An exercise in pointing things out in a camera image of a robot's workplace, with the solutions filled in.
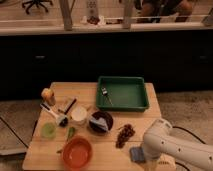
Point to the wooden table post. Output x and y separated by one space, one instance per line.
127 16
66 14

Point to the dark bowl with cloth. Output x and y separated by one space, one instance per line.
101 122

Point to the white handled brush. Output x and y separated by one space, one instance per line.
60 119

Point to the black marker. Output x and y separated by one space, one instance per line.
69 107

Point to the wooden table post right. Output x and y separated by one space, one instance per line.
127 16

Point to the green leaf vegetable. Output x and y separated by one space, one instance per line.
70 134

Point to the white cup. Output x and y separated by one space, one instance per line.
79 115

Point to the green plastic tray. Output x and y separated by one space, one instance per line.
126 93

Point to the blue sponge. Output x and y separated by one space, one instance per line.
137 155

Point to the bunch of dark grapes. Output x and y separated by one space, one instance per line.
124 135

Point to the office chair base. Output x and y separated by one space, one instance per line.
38 3

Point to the green cup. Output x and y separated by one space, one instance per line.
48 130

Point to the seated person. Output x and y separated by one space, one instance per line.
152 10

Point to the orange bowl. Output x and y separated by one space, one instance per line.
76 154

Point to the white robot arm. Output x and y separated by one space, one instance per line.
157 139

